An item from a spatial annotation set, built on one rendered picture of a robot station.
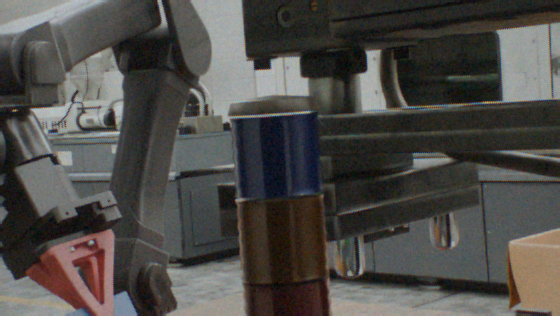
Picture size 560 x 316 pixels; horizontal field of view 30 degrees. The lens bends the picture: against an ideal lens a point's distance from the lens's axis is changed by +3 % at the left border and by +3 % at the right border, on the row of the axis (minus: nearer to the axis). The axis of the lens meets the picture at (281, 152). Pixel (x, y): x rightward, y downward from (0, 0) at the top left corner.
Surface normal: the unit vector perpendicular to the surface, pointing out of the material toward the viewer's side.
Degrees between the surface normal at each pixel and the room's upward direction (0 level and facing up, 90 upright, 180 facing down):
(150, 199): 84
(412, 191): 90
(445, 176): 90
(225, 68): 90
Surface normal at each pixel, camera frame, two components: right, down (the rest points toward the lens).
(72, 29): 0.93, -0.15
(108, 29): 0.89, 0.01
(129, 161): -0.45, -0.34
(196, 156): 0.73, -0.02
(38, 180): 0.59, -0.48
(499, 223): -0.68, 0.09
